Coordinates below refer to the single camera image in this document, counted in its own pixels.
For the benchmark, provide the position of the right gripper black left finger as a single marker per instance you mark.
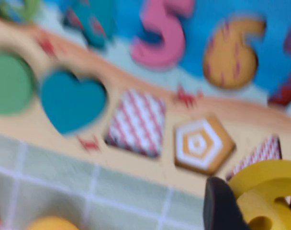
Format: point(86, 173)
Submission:
point(219, 208)

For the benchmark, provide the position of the yellow number six piece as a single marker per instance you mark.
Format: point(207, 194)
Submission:
point(262, 172)

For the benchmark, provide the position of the blue wooden number puzzle board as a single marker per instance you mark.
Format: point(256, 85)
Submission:
point(231, 105)

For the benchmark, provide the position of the pink number five piece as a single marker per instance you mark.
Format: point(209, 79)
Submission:
point(157, 60)

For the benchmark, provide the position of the teal heart puzzle piece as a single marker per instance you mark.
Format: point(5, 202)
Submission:
point(69, 103)

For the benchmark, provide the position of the green circle puzzle piece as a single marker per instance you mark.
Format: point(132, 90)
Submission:
point(9, 83)

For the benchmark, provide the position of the yellow rubber duck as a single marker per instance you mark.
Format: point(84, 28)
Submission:
point(52, 225)

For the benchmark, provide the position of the green checkered tablecloth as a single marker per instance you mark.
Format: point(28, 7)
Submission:
point(52, 187)

